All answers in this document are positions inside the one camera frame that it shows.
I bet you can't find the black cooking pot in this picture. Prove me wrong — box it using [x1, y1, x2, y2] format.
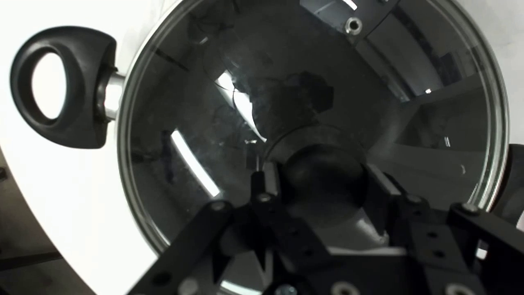
[7, 25, 524, 232]

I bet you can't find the glass pot lid black knob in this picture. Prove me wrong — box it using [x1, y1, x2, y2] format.
[117, 0, 507, 253]

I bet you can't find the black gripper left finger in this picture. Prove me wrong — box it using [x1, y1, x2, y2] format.
[129, 163, 330, 295]

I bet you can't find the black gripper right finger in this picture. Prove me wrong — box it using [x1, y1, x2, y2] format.
[364, 165, 524, 295]

